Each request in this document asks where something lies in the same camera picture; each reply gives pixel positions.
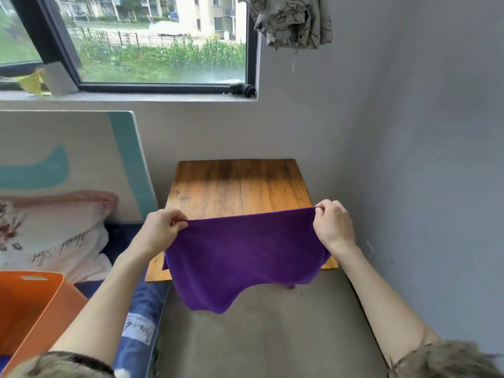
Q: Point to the black metal fence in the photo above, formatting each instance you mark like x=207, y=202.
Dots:
x=126, y=38

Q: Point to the person's right forearm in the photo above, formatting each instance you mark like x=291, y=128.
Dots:
x=378, y=295

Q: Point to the black object on windowsill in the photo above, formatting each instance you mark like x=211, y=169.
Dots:
x=244, y=90

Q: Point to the person's right thumb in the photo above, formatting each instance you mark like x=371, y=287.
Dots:
x=319, y=224

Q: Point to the person's left thumb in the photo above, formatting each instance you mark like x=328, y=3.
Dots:
x=179, y=227

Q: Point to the person's right hand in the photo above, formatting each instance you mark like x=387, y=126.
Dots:
x=336, y=226

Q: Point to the pale apartment building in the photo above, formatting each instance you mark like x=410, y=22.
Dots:
x=208, y=13

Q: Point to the black window frame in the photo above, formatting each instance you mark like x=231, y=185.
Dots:
x=59, y=47

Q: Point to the patterned beige hanging cloth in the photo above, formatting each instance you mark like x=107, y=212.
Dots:
x=291, y=19

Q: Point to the blue printed bed sheet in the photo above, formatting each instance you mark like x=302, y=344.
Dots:
x=139, y=314

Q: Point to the grey perforated board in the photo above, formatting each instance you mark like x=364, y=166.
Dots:
x=59, y=79

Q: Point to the person's left hand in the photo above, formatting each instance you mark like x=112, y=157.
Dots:
x=157, y=230

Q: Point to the white floral pillow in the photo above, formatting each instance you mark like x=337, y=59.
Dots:
x=51, y=240

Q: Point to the purple towel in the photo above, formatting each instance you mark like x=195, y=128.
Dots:
x=244, y=259

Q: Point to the small wooden table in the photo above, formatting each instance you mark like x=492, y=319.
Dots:
x=236, y=188

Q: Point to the yellow cloth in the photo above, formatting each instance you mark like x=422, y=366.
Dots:
x=33, y=83

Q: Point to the person's left forearm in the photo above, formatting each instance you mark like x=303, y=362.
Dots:
x=106, y=299

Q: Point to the orange plastic basket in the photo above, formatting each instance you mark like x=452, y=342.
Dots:
x=27, y=310

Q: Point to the white and teal headboard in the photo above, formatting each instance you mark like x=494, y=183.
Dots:
x=78, y=153

